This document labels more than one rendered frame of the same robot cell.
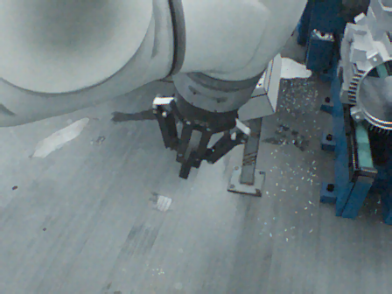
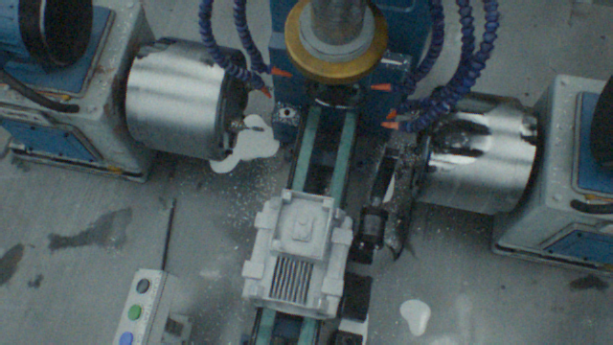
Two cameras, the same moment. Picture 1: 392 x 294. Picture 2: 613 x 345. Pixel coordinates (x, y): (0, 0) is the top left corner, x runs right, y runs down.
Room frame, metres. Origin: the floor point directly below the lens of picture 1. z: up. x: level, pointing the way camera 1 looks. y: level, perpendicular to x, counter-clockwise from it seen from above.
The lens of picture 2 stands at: (0.36, -0.40, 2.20)
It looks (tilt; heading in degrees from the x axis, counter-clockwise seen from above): 69 degrees down; 358
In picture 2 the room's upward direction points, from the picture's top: 1 degrees counter-clockwise
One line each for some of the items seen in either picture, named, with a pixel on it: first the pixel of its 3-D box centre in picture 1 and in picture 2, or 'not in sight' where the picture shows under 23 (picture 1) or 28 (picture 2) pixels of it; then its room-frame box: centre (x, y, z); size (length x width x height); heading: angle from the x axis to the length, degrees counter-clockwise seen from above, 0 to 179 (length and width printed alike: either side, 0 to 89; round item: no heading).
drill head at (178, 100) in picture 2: not in sight; (170, 95); (0.99, -0.12, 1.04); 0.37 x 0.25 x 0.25; 76
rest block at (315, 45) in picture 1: (319, 50); (287, 122); (1.00, -0.38, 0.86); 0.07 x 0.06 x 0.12; 76
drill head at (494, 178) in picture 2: not in sight; (481, 152); (0.82, -0.79, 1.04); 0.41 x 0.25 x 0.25; 76
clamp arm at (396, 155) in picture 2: not in sight; (383, 177); (0.74, -0.56, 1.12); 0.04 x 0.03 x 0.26; 166
